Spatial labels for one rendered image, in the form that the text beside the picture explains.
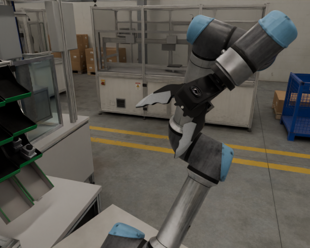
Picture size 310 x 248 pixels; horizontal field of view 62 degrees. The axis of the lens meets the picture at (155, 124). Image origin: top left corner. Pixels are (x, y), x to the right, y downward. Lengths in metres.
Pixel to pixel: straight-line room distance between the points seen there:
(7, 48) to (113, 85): 3.21
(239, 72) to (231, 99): 4.16
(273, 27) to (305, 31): 8.63
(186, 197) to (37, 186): 0.88
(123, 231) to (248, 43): 0.70
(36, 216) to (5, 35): 1.33
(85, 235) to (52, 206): 0.32
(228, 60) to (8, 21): 1.95
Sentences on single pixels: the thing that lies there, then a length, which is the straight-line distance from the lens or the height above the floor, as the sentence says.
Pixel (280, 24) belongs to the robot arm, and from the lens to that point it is 0.57.
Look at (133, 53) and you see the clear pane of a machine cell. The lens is 4.93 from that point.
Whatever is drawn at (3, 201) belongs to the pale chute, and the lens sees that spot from 1.43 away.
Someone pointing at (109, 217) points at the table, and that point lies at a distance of 1.49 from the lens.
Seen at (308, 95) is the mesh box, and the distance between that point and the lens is 4.58.
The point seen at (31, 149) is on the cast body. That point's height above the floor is 1.25.
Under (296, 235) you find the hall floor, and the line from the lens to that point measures 2.89.
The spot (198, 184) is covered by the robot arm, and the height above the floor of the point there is 1.34.
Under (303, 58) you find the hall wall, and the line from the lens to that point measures 9.27.
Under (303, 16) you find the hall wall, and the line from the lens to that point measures 9.16.
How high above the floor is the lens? 1.84
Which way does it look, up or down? 22 degrees down
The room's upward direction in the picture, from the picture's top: straight up
